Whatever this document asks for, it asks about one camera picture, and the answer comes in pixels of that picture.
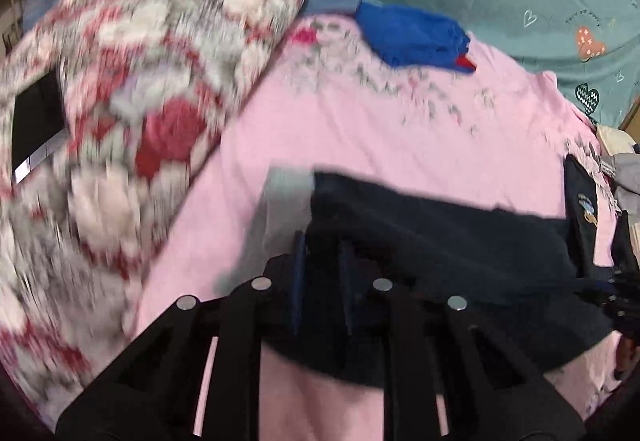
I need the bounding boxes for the red white floral quilt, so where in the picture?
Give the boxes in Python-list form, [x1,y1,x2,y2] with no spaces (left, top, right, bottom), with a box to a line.
[0,0,313,427]

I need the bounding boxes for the pink floral bedsheet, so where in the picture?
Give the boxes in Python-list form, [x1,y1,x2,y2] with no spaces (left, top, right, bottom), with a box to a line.
[135,13,626,441]

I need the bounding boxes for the pile of grey white clothes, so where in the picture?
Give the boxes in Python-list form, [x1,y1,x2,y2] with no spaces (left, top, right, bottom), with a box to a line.
[595,123,640,212]

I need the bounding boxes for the dark garment with embroidered patch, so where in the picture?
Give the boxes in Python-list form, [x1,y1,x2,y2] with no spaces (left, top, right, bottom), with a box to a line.
[563,153,616,272]

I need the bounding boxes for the black flat panel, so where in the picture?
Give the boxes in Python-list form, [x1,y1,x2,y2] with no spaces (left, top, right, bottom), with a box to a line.
[11,71,68,172]

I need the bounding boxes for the wooden furniture edge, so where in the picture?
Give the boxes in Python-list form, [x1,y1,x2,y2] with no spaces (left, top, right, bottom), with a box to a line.
[617,96,640,142]

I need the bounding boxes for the dark navy pants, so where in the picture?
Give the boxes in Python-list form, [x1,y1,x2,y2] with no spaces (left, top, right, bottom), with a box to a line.
[215,166,616,389]

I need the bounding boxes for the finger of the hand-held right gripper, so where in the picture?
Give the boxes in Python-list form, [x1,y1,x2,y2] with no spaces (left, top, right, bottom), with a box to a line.
[575,271,640,322]

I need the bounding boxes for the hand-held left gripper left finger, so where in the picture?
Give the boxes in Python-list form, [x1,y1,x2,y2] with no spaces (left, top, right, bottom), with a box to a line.
[55,230,307,441]

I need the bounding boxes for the folded bright blue cloth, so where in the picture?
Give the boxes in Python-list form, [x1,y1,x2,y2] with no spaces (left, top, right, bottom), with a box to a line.
[354,1,472,69]

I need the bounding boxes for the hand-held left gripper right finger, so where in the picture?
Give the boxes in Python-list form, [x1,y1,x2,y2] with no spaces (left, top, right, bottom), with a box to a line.
[337,241,587,441]

